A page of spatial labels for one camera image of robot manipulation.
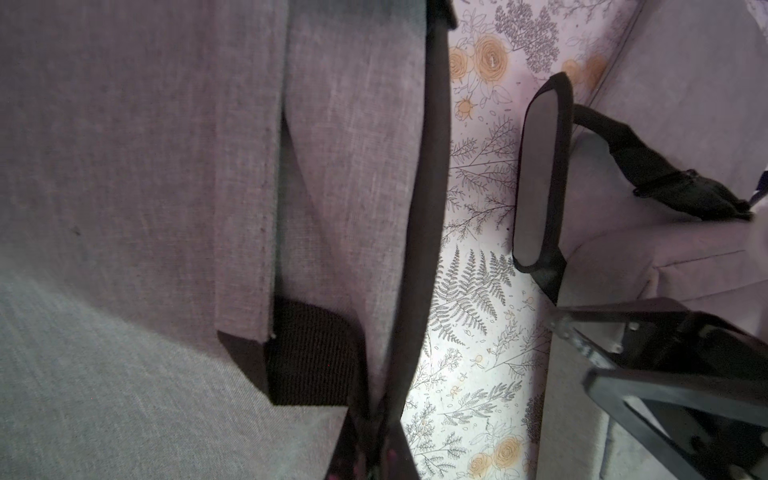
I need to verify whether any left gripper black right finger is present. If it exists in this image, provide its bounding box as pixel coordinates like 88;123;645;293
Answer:
380;423;420;480

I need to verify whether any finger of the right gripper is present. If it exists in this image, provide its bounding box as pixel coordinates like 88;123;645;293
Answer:
549;298;720;371
583;369;767;479

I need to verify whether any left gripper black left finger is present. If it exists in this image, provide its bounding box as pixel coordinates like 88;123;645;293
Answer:
325;413;372;480

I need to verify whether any large grey backpack bag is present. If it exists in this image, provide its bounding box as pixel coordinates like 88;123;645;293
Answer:
513;1;767;479

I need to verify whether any grey laptop bag with handles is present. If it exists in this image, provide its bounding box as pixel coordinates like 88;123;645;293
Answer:
1;1;457;479

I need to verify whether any floral table mat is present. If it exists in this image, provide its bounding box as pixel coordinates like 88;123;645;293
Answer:
403;1;637;479

